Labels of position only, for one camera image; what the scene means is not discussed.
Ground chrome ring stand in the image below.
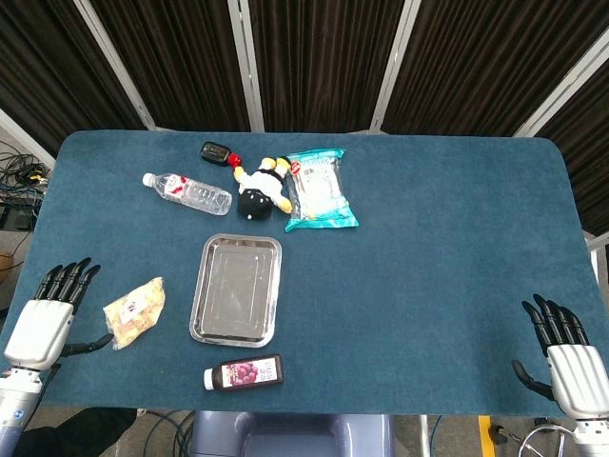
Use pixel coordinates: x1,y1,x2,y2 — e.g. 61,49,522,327
517,425,580,457

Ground tangled floor cables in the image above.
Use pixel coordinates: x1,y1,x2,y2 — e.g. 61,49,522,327
0,140,53,229

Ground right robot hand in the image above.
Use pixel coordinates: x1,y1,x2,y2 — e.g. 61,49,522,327
511,293,609,423

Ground white metal frame post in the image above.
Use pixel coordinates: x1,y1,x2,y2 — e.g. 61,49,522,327
71,0,158,131
369,0,422,131
226,0,265,133
0,107,56,170
514,29,609,139

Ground teal snack package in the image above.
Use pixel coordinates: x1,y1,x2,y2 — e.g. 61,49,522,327
276,148,360,234

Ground black and white plush toy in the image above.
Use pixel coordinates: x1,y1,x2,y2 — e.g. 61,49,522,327
228,152,293,222

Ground dark grape juice bottle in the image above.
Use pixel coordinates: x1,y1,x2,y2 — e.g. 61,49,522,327
203,353,285,392

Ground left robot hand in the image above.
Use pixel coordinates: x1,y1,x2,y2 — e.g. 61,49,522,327
3,257,115,372

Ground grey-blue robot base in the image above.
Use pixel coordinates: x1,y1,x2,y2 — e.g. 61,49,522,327
188,409,396,457

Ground clear plastic water bottle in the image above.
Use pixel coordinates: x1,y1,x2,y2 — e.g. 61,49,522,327
142,171,233,217

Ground blue table cloth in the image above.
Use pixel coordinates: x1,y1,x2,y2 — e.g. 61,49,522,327
0,129,600,420

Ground rectangular metal tray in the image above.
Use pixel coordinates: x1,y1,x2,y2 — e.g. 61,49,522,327
188,232,284,348

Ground small black electronic device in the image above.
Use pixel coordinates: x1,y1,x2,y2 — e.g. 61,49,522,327
199,141,233,163

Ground dark pleated curtain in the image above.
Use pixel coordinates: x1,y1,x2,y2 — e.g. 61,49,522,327
0,0,609,237

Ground clear bag of yellowish snacks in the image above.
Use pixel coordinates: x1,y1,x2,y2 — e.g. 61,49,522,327
102,276,167,351

